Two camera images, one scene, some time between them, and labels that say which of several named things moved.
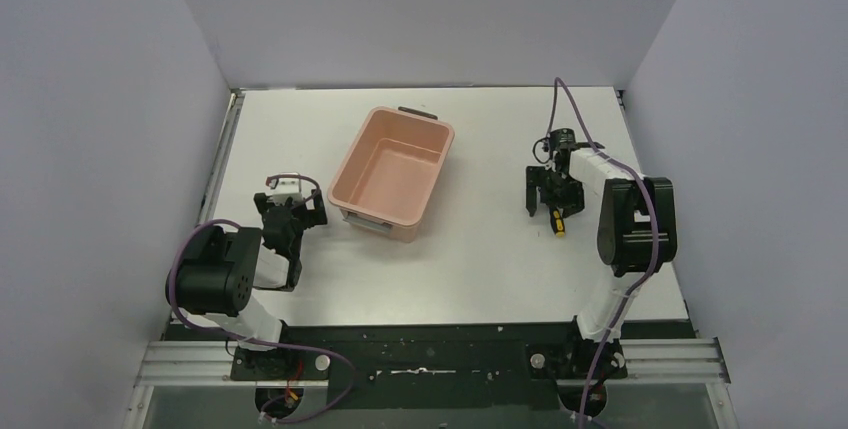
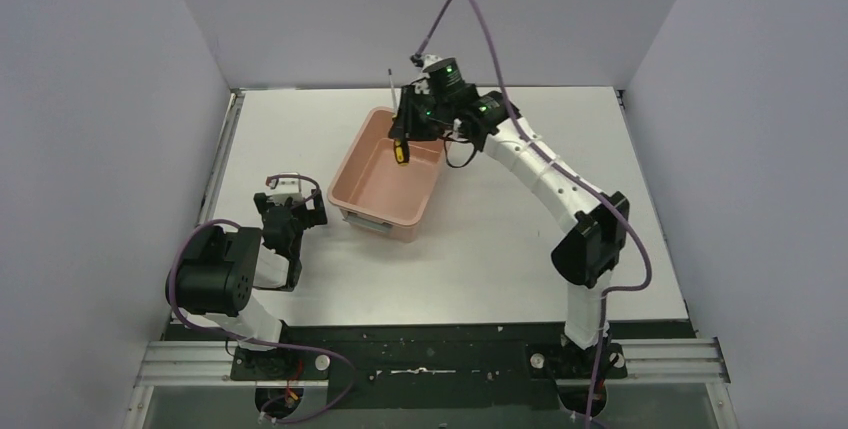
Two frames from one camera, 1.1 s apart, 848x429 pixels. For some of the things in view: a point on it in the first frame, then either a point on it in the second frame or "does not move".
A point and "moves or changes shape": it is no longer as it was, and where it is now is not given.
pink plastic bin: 389,170 does not move
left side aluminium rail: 237,97 does not move
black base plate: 434,367 does not move
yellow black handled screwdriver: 557,221 moves or changes shape
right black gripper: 535,176 → 408,121
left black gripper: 291,212 does not move
